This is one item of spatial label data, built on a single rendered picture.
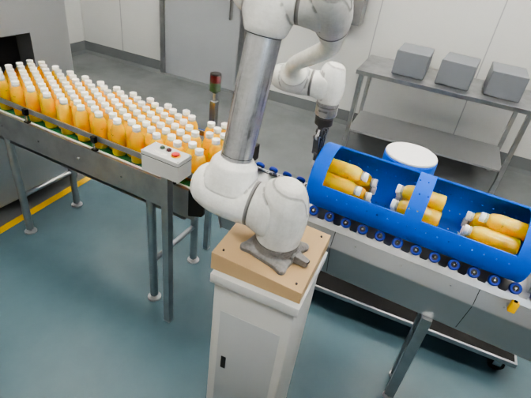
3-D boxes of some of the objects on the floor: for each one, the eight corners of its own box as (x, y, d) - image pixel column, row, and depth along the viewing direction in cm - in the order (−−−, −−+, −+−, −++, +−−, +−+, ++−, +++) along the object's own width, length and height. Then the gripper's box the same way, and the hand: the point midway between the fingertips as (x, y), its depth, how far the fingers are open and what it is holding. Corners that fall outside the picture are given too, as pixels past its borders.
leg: (397, 382, 229) (438, 303, 194) (387, 377, 231) (425, 298, 196) (400, 373, 233) (439, 295, 199) (389, 369, 235) (427, 290, 200)
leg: (392, 403, 218) (433, 324, 183) (381, 398, 220) (419, 317, 185) (394, 394, 223) (434, 314, 188) (383, 388, 224) (422, 309, 190)
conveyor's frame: (196, 325, 244) (201, 197, 194) (4, 223, 297) (-31, 101, 247) (239, 276, 281) (252, 158, 231) (60, 193, 334) (40, 81, 284)
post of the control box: (169, 323, 243) (167, 174, 188) (163, 320, 244) (160, 172, 189) (173, 318, 246) (173, 171, 191) (167, 315, 247) (166, 168, 192)
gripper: (321, 108, 177) (311, 158, 191) (310, 118, 167) (300, 169, 181) (339, 113, 175) (327, 163, 188) (328, 122, 165) (316, 174, 178)
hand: (315, 159), depth 182 cm, fingers closed, pressing on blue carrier
